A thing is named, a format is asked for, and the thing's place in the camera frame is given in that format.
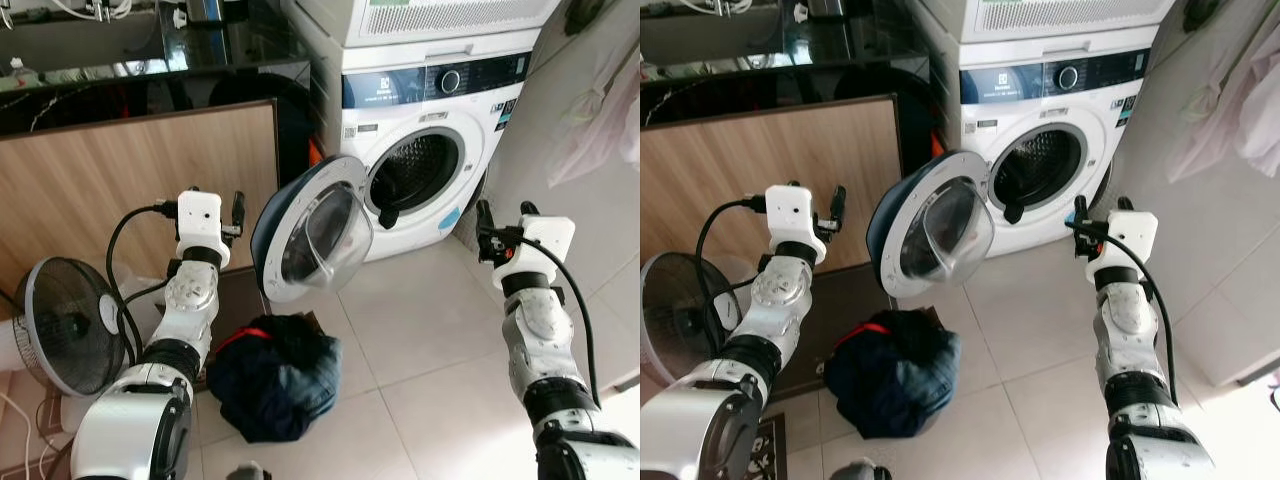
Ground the patterned black doormat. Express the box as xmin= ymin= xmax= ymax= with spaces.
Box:
xmin=745 ymin=415 xmax=791 ymax=480

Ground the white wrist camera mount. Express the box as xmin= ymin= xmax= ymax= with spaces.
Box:
xmin=176 ymin=188 xmax=233 ymax=269
xmin=765 ymin=183 xmax=823 ymax=266
xmin=505 ymin=213 xmax=578 ymax=291
xmin=1085 ymin=207 xmax=1159 ymax=283

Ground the dark green hanging bag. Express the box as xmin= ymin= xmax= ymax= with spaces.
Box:
xmin=563 ymin=0 xmax=606 ymax=36
xmin=1183 ymin=0 xmax=1223 ymax=33

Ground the white power cord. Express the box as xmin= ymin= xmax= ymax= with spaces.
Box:
xmin=0 ymin=388 xmax=61 ymax=480

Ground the white front-load washing machine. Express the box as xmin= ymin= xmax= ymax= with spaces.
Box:
xmin=925 ymin=42 xmax=1151 ymax=259
xmin=300 ymin=45 xmax=536 ymax=263

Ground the navy blue polo shirt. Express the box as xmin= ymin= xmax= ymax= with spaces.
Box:
xmin=250 ymin=313 xmax=343 ymax=444
xmin=868 ymin=308 xmax=963 ymax=441

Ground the grey electric floor fan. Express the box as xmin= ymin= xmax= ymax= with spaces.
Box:
xmin=0 ymin=257 xmax=141 ymax=433
xmin=640 ymin=250 xmax=746 ymax=391

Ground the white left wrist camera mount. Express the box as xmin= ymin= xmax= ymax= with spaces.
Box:
xmin=176 ymin=188 xmax=233 ymax=269
xmin=765 ymin=183 xmax=823 ymax=266

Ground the wooden cabinet panel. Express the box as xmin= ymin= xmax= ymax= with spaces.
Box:
xmin=0 ymin=100 xmax=281 ymax=321
xmin=640 ymin=95 xmax=904 ymax=301

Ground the black marble countertop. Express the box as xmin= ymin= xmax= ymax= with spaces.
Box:
xmin=0 ymin=55 xmax=311 ymax=136
xmin=640 ymin=50 xmax=931 ymax=131

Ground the white stacked dryer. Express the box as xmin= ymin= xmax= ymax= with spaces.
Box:
xmin=283 ymin=0 xmax=563 ymax=73
xmin=905 ymin=0 xmax=1179 ymax=71

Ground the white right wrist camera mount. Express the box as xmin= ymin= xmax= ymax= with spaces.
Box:
xmin=1085 ymin=207 xmax=1159 ymax=283
xmin=505 ymin=213 xmax=578 ymax=291

